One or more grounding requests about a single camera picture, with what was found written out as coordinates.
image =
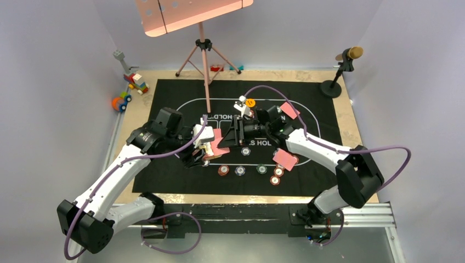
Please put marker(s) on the red playing card box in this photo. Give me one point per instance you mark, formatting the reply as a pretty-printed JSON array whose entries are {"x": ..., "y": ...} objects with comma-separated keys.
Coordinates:
[{"x": 211, "y": 152}]

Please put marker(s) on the pink music stand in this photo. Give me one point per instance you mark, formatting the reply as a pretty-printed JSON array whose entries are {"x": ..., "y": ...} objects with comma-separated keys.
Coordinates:
[{"x": 162, "y": 17}]

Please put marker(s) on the black poker table mat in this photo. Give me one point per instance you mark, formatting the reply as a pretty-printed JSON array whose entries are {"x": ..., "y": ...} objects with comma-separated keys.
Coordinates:
[{"x": 307, "y": 178}]

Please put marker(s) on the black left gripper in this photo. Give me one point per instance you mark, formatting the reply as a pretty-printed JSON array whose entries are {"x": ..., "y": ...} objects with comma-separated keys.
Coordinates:
[{"x": 188, "y": 159}]

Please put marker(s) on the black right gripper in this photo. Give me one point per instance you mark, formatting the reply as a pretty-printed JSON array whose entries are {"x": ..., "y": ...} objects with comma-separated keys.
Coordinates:
[{"x": 231, "y": 138}]

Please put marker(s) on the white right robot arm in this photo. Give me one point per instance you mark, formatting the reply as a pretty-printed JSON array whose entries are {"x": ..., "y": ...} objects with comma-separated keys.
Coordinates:
[{"x": 357, "y": 174}]

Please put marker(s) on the yellow big blind button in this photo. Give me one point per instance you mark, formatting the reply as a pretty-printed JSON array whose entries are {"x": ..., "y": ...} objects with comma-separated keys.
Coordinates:
[{"x": 250, "y": 103}]

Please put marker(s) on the green poker chip stack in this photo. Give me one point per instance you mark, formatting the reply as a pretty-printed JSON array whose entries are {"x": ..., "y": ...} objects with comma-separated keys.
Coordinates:
[{"x": 261, "y": 169}]

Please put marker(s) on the aluminium mounting rail frame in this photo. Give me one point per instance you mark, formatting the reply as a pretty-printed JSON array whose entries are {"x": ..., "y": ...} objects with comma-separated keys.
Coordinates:
[{"x": 246, "y": 233}]

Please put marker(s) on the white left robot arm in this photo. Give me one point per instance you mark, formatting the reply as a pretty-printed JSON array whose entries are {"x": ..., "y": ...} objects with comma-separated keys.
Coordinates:
[{"x": 90, "y": 220}]

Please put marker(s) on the red poker chip stack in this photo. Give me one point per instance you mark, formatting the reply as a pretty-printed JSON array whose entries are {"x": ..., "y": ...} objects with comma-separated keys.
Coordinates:
[{"x": 223, "y": 170}]

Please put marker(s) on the orange blue toy wheel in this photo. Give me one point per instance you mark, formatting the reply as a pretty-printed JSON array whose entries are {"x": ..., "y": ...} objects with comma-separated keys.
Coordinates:
[{"x": 120, "y": 103}]

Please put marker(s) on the grey toy block tower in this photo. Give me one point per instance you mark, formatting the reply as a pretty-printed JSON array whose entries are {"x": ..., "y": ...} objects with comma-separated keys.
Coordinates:
[{"x": 119, "y": 55}]

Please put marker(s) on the gold microphone on stand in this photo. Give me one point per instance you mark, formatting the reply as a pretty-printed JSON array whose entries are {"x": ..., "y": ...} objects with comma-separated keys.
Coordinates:
[{"x": 332, "y": 89}]

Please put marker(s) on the colourful toy block train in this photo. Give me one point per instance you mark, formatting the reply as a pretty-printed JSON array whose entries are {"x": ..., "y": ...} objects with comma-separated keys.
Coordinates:
[{"x": 136, "y": 82}]

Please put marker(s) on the small teal toy block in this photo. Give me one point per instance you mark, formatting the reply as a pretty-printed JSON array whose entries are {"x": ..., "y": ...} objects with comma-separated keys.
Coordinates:
[{"x": 240, "y": 68}]

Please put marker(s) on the blue poker chip stack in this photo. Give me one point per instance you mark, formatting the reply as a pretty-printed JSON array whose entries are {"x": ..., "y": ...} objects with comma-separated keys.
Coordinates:
[{"x": 240, "y": 170}]

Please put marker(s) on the card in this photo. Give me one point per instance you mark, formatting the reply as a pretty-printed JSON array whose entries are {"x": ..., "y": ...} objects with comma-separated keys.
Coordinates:
[
  {"x": 285, "y": 159},
  {"x": 289, "y": 110},
  {"x": 217, "y": 133}
]

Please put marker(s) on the small red toy block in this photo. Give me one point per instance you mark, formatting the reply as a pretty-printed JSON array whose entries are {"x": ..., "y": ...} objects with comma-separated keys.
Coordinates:
[{"x": 217, "y": 68}]

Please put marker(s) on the red-backed playing card deck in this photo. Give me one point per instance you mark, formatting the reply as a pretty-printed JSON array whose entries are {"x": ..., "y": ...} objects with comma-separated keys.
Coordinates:
[{"x": 219, "y": 151}]

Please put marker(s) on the lone blue chip mid-table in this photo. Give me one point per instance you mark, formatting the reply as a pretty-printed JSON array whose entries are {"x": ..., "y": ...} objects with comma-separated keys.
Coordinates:
[{"x": 245, "y": 151}]

